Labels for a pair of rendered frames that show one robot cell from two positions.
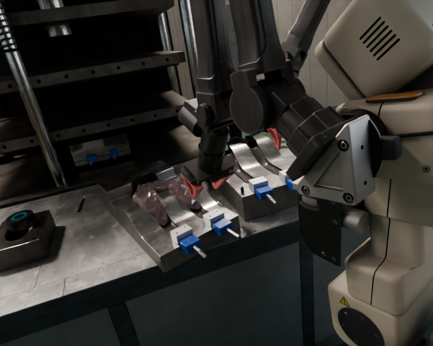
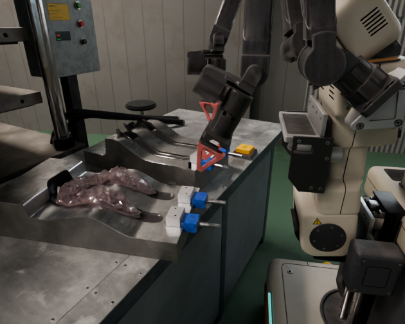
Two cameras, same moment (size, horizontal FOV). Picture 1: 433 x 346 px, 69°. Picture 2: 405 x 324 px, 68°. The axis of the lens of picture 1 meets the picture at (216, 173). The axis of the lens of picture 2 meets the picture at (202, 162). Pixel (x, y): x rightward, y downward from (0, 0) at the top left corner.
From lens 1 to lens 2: 58 cm
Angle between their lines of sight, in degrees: 42
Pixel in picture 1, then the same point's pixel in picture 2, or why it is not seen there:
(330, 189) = (384, 119)
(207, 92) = (260, 53)
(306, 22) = (232, 10)
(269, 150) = (167, 132)
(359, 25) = (361, 10)
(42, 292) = not seen: outside the picture
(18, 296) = not seen: outside the picture
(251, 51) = (328, 17)
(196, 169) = (217, 136)
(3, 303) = not seen: outside the picture
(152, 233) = (135, 228)
